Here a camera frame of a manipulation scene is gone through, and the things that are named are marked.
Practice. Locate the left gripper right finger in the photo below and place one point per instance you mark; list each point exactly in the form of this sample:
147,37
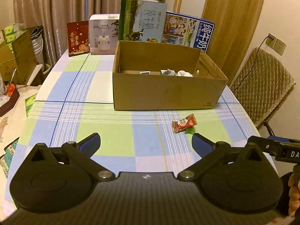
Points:
211,154

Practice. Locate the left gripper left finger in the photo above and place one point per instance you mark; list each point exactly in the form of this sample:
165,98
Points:
80,154

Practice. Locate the clear black sachet pack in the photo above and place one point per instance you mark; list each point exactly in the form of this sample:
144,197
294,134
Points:
168,72

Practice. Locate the right hand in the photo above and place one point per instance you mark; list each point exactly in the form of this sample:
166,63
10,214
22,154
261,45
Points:
294,195

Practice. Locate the green snack packet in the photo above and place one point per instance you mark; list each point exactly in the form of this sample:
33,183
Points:
190,130

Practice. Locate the red snack packet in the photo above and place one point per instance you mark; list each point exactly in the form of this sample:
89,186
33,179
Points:
183,124

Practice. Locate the checkered tablecloth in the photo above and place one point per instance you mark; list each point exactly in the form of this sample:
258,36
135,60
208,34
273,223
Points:
76,100

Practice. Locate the quilted beige chair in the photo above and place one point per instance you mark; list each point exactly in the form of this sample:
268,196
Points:
262,86

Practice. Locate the white round item in box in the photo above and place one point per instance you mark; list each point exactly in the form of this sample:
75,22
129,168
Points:
183,73

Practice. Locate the open cardboard box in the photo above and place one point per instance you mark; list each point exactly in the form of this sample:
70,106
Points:
134,91

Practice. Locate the small white box in box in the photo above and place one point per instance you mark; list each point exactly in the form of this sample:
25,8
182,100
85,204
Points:
145,73

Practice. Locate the brown cardboard carton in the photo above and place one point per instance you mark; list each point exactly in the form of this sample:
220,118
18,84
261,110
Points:
22,60

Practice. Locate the red gift box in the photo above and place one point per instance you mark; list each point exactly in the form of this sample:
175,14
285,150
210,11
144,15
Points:
78,38

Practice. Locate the white humidifier box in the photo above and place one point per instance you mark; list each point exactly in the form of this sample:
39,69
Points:
103,33

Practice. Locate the blue white milk carton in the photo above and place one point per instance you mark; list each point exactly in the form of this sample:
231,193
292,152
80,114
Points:
187,31

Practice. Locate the green tissue packs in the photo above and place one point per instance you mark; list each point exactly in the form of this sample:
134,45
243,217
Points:
12,32

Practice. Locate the green blue milk carton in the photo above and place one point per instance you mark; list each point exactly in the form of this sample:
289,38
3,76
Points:
141,20

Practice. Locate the beige curtain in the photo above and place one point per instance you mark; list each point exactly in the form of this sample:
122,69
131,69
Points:
54,15

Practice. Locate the wall socket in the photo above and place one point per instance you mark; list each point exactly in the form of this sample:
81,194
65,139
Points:
276,44

